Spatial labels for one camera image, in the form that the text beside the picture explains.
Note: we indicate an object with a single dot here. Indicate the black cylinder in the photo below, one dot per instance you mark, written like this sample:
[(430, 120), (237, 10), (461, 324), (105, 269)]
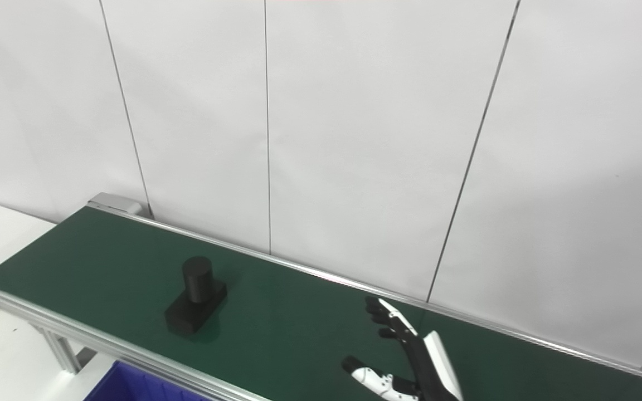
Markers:
[(195, 284)]

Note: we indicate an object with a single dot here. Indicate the green conveyor belt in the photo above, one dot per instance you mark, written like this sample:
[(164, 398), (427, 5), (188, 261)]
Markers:
[(298, 312)]

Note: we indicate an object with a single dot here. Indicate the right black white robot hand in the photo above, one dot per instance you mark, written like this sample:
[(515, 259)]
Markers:
[(429, 367)]

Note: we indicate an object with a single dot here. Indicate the blue bin holding white parts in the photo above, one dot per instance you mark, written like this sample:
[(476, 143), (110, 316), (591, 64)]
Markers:
[(131, 387)]

